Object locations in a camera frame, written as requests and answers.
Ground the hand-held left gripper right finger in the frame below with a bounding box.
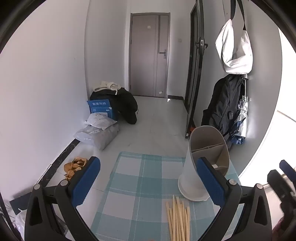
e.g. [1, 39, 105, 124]
[196, 157, 273, 241]

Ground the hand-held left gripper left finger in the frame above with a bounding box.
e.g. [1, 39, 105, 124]
[24, 156, 101, 241]

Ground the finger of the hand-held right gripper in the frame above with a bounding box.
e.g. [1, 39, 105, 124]
[279, 159, 296, 179]

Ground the grey white utensil holder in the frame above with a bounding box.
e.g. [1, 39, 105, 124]
[178, 126, 230, 202]

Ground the pile of wooden chopsticks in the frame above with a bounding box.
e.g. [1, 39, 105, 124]
[165, 195, 191, 241]

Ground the tan shoe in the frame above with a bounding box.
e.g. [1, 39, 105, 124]
[72, 158, 89, 168]
[63, 162, 81, 181]

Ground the grey plastic package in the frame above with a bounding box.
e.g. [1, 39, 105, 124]
[74, 124, 119, 151]

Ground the blue checked mat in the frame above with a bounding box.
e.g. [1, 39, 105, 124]
[90, 152, 243, 241]

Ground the white plastic bag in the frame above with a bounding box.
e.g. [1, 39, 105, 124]
[84, 113, 117, 130]

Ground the silver folded umbrella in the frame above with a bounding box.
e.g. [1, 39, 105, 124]
[233, 79, 250, 145]

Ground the dark blue board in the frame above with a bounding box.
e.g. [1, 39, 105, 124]
[9, 194, 31, 215]

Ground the clear plastic bag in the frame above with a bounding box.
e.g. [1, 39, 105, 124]
[13, 209, 28, 241]

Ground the blue cardboard box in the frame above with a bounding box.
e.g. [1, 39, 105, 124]
[87, 100, 118, 121]

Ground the black hanging jacket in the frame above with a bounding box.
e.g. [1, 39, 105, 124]
[201, 75, 245, 142]

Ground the black clothes heap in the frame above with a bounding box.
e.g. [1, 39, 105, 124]
[90, 87, 138, 124]

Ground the cream cloth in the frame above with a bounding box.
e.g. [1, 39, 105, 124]
[93, 81, 122, 95]

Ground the black framed door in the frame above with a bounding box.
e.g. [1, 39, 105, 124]
[185, 0, 210, 139]

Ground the white hanging bag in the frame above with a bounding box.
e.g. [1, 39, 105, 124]
[215, 0, 253, 76]

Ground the grey door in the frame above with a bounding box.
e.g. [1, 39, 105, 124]
[129, 13, 171, 98]

